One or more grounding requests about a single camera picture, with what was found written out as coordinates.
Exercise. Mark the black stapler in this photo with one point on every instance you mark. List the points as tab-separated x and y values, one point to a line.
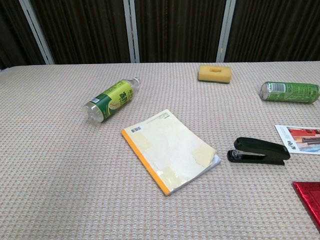
262	146

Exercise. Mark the yellow book with orange spine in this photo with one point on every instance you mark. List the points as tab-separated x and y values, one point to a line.
170	150

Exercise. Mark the green label plastic bottle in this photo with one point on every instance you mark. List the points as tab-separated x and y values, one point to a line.
112	97

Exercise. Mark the yellow sponge with green base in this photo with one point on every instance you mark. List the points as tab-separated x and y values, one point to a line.
207	75

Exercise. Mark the beige woven tablecloth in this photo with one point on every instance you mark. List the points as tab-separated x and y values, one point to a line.
75	175

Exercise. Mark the green drink can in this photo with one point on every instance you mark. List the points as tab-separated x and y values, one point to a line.
290	92

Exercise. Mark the picture postcard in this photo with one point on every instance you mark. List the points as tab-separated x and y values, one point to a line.
302	140

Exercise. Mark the red certificate folder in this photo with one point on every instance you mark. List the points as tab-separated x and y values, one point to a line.
310	197

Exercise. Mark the grey partition frame post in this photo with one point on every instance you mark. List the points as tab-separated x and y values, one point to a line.
133	30
37	32
226	30

